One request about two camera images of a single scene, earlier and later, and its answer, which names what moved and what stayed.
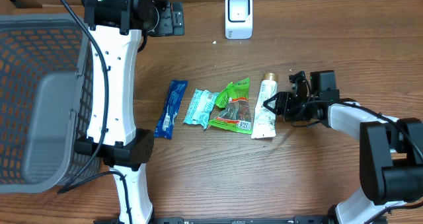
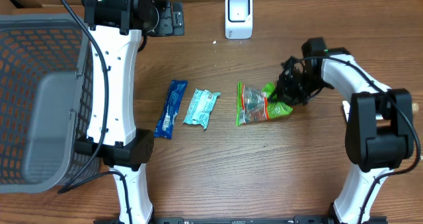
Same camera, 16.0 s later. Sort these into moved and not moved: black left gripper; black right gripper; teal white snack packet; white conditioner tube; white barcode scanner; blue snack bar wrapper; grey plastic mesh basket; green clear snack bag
Moved: white conditioner tube; black right gripper; green clear snack bag
Not moved: grey plastic mesh basket; teal white snack packet; white barcode scanner; blue snack bar wrapper; black left gripper
